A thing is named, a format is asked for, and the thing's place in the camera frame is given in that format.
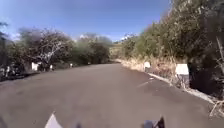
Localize row of bushes and trees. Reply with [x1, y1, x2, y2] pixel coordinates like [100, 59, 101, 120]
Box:
[120, 0, 224, 98]

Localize dry grass verge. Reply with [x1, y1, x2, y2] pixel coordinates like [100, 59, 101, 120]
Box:
[116, 56, 188, 88]

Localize pale concrete kerb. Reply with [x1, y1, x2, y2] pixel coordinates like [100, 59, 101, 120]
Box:
[146, 71, 224, 109]

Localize grey asphalt road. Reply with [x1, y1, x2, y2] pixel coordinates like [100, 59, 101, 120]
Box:
[0, 63, 224, 128]

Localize bare branched tree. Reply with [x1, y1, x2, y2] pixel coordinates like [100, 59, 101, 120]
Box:
[14, 27, 74, 72]

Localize row of white marker stones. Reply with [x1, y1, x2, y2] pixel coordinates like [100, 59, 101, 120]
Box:
[0, 61, 74, 78]

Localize robot's own part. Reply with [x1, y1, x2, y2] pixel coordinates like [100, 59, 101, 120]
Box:
[143, 116, 166, 128]
[44, 113, 64, 128]

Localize dark green trees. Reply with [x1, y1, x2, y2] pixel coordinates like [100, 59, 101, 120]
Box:
[71, 33, 114, 66]

